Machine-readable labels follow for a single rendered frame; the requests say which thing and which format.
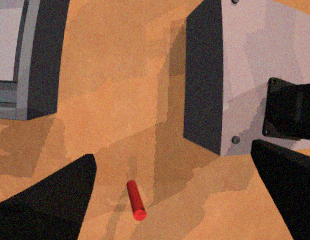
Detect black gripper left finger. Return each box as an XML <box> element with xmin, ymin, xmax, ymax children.
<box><xmin>0</xmin><ymin>153</ymin><xmax>98</xmax><ymax>240</ymax></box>

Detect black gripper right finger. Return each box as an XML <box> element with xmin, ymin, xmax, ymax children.
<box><xmin>251</xmin><ymin>139</ymin><xmax>310</xmax><ymax>240</ymax></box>

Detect red peg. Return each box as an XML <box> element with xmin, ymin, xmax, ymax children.
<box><xmin>127</xmin><ymin>180</ymin><xmax>146</xmax><ymax>221</ymax></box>

